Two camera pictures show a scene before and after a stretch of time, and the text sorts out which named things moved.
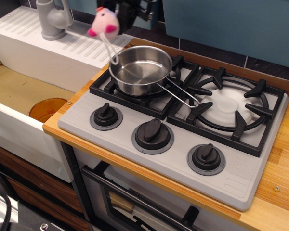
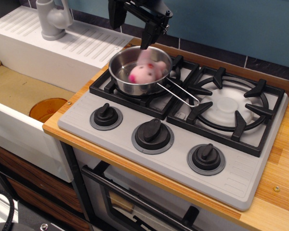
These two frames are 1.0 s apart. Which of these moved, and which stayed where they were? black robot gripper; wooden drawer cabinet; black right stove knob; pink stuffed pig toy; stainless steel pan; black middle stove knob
Moved: pink stuffed pig toy; black robot gripper
Stayed: wooden drawer cabinet; black right stove knob; stainless steel pan; black middle stove knob
